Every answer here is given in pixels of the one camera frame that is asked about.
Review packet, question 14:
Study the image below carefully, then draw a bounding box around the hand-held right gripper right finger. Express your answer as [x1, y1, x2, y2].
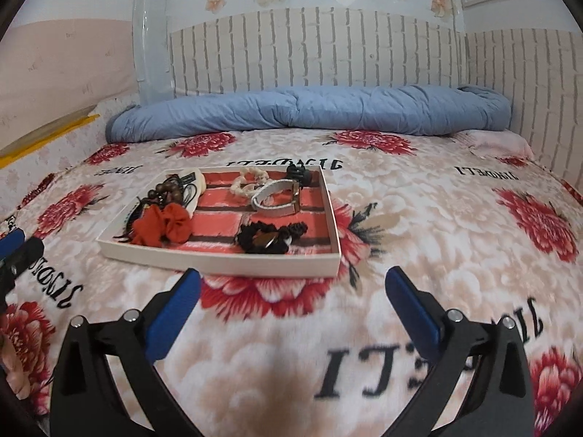
[385, 266, 535, 437]

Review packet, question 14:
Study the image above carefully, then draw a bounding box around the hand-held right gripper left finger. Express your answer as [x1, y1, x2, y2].
[49, 268, 202, 437]

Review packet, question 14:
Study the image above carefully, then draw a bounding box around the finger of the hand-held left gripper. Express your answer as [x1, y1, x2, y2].
[0, 237, 45, 303]
[0, 229, 26, 260]

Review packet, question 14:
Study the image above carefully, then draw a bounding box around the orange scrunchie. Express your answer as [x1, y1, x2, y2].
[132, 202, 193, 245]

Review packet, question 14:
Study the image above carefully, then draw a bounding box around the white tray with brick print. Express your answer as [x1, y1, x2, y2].
[95, 165, 342, 278]

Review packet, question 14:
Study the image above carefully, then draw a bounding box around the colourful claw hair clip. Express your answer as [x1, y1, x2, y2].
[122, 199, 152, 238]

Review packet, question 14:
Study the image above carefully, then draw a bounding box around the black scrunchie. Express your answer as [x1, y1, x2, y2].
[235, 221, 308, 254]

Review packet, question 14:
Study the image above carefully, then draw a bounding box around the brown glossy hair clip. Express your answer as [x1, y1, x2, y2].
[254, 231, 287, 251]

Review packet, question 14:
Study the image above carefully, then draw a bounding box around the wooden bead bracelet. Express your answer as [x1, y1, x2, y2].
[145, 177, 192, 205]

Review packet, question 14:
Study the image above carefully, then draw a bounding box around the white strap wrist watch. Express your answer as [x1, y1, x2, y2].
[251, 180, 304, 214]

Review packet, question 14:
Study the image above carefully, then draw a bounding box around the black claw hair clip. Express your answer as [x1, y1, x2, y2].
[286, 166, 315, 188]

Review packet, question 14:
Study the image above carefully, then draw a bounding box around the floral printed blanket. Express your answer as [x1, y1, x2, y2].
[0, 130, 583, 437]

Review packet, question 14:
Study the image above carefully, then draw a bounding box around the cream hair clip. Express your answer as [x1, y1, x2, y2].
[175, 170, 207, 214]

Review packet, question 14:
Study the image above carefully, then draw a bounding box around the cream scrunchie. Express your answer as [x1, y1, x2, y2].
[230, 167, 269, 198]

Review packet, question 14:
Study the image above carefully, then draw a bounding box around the pink pillow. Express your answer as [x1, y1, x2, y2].
[455, 130, 535, 161]

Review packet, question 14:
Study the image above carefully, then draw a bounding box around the blue duvet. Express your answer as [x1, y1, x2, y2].
[106, 84, 512, 143]

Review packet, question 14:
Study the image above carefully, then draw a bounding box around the clear plastic sheet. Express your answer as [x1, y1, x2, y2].
[132, 0, 173, 103]

